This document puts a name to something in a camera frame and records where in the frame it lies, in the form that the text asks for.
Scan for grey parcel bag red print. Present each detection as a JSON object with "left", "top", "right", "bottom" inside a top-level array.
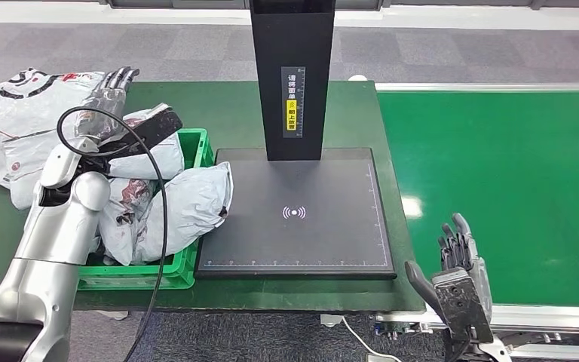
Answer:
[
  {"left": 107, "top": 106, "right": 185, "bottom": 181},
  {"left": 102, "top": 161, "right": 234, "bottom": 267}
]

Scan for white cable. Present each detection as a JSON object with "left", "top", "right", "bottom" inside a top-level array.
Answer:
[{"left": 342, "top": 317, "right": 401, "bottom": 362}]

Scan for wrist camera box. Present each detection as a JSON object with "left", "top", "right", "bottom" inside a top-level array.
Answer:
[
  {"left": 431, "top": 268, "right": 495, "bottom": 345},
  {"left": 96, "top": 103, "right": 184, "bottom": 158}
]

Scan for black yellow label sticker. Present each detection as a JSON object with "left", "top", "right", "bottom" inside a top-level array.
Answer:
[{"left": 280, "top": 66, "right": 306, "bottom": 139}]

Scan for green plastic crate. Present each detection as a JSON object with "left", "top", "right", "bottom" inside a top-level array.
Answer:
[{"left": 77, "top": 128, "right": 216, "bottom": 292}]

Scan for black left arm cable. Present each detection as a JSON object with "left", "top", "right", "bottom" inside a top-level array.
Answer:
[{"left": 57, "top": 106, "right": 169, "bottom": 362}]

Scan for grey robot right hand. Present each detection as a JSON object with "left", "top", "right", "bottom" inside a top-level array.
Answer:
[{"left": 404, "top": 213, "right": 495, "bottom": 326}]

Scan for black inbound scanner machine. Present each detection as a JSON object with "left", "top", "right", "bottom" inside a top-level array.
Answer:
[{"left": 195, "top": 0, "right": 398, "bottom": 280}]

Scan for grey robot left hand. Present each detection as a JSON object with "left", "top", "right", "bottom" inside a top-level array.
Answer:
[{"left": 72, "top": 66, "right": 141, "bottom": 143}]

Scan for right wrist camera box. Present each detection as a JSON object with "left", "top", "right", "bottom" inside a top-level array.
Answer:
[{"left": 431, "top": 268, "right": 495, "bottom": 345}]

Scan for small white flat object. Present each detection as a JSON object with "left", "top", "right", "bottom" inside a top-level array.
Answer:
[{"left": 94, "top": 309, "right": 130, "bottom": 321}]

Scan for white parcel bag black print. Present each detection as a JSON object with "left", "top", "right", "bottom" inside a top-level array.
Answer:
[{"left": 0, "top": 68, "right": 106, "bottom": 190}]

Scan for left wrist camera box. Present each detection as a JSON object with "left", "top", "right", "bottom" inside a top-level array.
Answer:
[{"left": 96, "top": 103, "right": 184, "bottom": 158}]

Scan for plain grey parcel bag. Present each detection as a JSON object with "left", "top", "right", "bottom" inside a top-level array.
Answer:
[{"left": 9, "top": 177, "right": 158, "bottom": 265}]

